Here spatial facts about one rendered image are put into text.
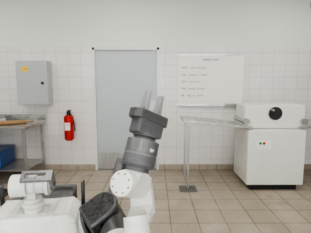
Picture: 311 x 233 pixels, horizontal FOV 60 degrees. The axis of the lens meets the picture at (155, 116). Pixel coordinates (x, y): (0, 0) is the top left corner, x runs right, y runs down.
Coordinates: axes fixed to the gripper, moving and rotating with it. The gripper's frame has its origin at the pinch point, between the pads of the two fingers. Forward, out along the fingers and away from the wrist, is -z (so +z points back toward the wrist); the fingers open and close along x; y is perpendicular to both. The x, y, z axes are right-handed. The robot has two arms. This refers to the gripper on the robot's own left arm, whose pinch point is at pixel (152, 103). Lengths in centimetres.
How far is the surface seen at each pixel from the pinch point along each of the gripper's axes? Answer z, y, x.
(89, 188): 54, 299, -149
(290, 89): -173, 141, -381
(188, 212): 49, 160, -207
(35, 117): -35, 413, -79
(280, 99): -154, 154, -375
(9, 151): 29, 418, -59
